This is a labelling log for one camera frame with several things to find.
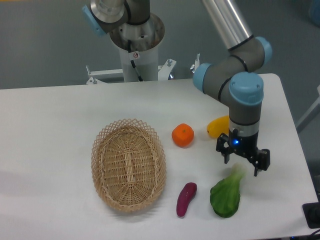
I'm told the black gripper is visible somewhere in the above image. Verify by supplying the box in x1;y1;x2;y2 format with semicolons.
216;129;271;177

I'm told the green leafy vegetable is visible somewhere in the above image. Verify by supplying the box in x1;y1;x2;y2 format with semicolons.
209;163;247;218

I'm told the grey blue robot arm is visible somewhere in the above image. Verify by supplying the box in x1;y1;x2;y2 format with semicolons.
82;0;273;172

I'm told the yellow mango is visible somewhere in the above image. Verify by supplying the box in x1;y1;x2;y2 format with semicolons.
206;115;229;139

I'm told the orange tangerine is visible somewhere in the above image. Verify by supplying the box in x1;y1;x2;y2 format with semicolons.
171;123;194;148

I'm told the purple sweet potato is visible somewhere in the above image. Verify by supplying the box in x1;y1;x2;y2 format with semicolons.
176;182;198;218

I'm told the black device at table edge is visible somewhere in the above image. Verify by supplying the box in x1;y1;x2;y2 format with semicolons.
302;202;320;229

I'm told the woven wicker basket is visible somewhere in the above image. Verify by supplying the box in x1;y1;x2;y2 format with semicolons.
91;118;167;213

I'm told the white frame at right edge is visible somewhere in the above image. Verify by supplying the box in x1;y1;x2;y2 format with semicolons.
295;86;320;133

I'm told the white metal base frame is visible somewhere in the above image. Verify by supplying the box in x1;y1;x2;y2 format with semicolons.
85;53;202;85

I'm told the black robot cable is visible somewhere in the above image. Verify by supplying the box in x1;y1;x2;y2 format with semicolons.
126;39;144;82

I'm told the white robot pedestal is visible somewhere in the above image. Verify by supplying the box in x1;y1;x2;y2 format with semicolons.
109;13;165;83

